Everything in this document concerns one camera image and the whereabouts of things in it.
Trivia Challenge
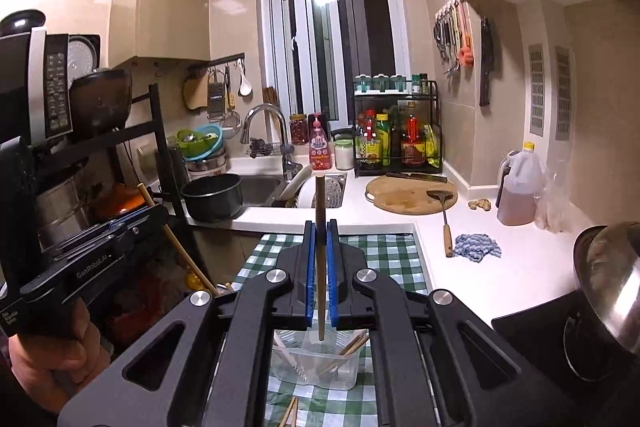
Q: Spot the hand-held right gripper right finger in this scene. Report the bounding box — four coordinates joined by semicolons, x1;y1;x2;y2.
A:
326;219;587;427

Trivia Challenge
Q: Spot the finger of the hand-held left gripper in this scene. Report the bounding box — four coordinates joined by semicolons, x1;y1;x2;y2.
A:
92;207;157;240

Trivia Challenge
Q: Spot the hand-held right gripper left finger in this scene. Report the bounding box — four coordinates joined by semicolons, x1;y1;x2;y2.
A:
57;221;318;427

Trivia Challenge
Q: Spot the slim bamboo chopstick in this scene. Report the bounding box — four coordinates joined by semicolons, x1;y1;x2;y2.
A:
314;176;327;342
321;335;372;376
335;331;368;357

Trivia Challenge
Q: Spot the long bamboo cooking chopstick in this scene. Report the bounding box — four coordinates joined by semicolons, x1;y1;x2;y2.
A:
136;183;222;298

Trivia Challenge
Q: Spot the clear plastic utensil container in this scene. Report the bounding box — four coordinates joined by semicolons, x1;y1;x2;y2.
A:
270;329;374;391

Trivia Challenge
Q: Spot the pile of wooden chopsticks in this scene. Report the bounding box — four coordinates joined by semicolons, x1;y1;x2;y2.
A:
277;396;300;427

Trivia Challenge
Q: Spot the person's left hand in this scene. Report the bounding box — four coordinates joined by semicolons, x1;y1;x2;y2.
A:
7;301;112;402

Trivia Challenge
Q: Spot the orange pot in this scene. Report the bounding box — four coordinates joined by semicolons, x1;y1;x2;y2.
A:
89;186;152;221

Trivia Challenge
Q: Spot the steel stock pot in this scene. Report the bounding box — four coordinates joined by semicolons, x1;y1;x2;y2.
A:
37;171;92;249

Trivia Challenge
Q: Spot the green checkered tablecloth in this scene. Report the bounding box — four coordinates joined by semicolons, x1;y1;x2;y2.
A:
232;232;432;427

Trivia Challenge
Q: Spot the white dish drainer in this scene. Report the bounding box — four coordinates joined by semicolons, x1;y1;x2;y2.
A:
277;164;349;210

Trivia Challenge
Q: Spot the black cooking pot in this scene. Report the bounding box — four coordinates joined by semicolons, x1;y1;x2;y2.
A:
179;173;245;224

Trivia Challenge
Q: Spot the black metal shelf rack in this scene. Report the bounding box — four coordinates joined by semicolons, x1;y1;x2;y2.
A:
29;82;189;258

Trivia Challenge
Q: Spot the steel kitchen sink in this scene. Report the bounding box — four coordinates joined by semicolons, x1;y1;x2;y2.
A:
229;174;289;208

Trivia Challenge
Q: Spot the round wooden cutting board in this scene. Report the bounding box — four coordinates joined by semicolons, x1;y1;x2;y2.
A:
364;174;459;215

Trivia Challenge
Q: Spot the stack of colander bowls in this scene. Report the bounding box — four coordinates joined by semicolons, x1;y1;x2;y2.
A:
169;124;229;180

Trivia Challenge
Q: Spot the dark brown rice cooker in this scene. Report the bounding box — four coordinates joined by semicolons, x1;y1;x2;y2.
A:
69;67;134;140

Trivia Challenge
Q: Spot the white lidded jar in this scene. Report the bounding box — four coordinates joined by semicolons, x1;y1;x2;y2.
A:
333;132;355;172

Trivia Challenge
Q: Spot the pink dish soap bottle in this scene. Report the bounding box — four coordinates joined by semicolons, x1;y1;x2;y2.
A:
308;112;334;173

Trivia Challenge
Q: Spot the dark kitchen knife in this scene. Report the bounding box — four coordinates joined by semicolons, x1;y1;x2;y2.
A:
384;170;449;184

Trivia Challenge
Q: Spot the red chili jar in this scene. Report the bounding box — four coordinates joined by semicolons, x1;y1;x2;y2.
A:
288;113;309;146

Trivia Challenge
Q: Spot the yellow green sauce bottle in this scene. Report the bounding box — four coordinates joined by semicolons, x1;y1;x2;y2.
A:
374;112;391;166

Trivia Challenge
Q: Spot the blue white dish cloth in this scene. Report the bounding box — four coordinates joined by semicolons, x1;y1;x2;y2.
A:
452;233;503;264

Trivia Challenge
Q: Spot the hanging wooden cutting board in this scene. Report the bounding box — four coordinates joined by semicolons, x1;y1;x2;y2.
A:
182;74;210;112

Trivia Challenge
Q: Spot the red capped sauce bottle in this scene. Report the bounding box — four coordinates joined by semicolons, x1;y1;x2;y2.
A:
362;109;379;144

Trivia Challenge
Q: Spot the dark soy sauce bottle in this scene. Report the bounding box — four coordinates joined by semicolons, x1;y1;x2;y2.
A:
389;106;404;160

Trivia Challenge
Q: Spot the metal grater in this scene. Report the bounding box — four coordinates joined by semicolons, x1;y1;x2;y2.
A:
207;71;227;117

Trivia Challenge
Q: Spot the red label oil bottle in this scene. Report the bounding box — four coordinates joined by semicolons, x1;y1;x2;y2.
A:
401;101;426;166

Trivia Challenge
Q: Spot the yellow seasoning packet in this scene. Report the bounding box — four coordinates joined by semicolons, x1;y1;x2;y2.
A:
425;124;444;168

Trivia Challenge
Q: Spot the black microwave oven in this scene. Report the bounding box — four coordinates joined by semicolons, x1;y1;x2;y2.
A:
0;26;74;148

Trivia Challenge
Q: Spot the white round appliance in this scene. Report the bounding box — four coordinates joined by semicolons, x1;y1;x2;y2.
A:
67;34;101;76

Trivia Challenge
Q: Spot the chrome kitchen faucet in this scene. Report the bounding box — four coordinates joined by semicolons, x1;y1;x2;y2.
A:
238;103;304;180

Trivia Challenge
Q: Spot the white ladle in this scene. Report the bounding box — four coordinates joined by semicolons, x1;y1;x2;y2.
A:
237;60;254;97

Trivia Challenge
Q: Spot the row of spice jars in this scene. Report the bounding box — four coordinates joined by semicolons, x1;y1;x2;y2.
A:
354;73;431;94

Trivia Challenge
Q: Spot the plastic cooking oil jug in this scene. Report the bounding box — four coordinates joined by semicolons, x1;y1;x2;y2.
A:
496;142;545;227

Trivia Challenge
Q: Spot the black stove top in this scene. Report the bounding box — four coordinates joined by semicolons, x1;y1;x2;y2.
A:
492;291;640;427

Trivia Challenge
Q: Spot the clear plastic bag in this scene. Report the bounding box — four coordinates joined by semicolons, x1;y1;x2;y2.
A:
534;156;577;234

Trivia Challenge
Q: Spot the white framed window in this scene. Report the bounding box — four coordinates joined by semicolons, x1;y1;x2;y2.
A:
262;0;417;124

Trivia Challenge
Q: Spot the black cleaver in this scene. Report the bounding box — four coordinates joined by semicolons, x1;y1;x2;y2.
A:
478;17;497;108

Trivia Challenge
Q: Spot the orange peeler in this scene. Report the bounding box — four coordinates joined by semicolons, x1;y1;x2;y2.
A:
460;4;476;68

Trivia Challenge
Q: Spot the stainless steel bowl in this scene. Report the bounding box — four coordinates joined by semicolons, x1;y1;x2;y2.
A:
572;220;640;354

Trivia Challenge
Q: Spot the wooden handled metal spatula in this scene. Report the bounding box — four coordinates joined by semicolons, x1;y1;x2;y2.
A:
425;189;455;259

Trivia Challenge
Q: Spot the black wire spice rack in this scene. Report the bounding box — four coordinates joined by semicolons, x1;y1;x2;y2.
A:
352;79;444;178

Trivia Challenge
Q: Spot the black wall rail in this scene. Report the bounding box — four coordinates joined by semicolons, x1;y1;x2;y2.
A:
187;52;247;73

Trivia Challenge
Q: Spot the wall hook rack with tools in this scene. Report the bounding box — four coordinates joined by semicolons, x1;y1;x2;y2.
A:
432;0;476;76

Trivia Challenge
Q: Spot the grey wall vent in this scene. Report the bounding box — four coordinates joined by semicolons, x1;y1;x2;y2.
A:
527;44;546;138
553;45;573;142

